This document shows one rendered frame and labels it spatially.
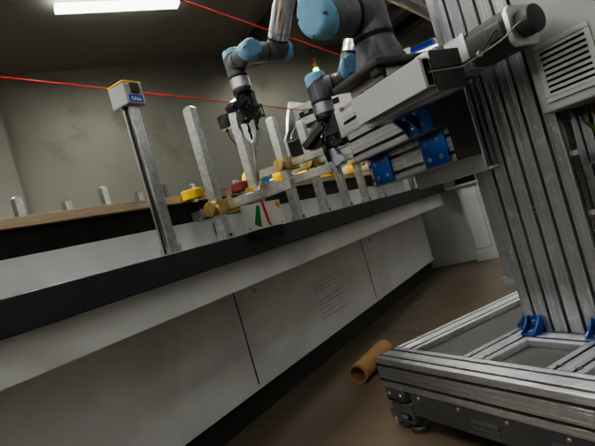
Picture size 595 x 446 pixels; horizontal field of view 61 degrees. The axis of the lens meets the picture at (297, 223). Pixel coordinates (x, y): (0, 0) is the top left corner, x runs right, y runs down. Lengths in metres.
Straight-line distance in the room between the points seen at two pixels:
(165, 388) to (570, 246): 1.24
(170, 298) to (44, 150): 5.44
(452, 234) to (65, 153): 4.67
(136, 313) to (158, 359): 0.33
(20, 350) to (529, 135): 1.27
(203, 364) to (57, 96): 5.56
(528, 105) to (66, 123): 6.11
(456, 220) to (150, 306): 3.31
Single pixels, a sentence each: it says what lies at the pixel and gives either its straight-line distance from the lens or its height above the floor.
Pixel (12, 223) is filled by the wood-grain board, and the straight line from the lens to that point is 1.47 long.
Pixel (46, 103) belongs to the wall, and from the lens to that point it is 7.00.
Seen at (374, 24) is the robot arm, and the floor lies 1.15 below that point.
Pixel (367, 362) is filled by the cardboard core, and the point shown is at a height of 0.07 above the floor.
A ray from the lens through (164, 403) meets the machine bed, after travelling 1.72.
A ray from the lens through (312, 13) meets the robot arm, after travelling 1.43.
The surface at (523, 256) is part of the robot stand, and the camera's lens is 1.46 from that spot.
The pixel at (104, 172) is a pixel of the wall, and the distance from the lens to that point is 6.80.
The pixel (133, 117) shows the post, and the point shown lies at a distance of 1.57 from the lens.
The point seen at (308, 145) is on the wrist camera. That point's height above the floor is 0.94.
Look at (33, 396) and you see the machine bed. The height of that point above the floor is 0.45.
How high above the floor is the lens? 0.68
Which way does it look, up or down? level
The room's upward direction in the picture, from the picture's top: 16 degrees counter-clockwise
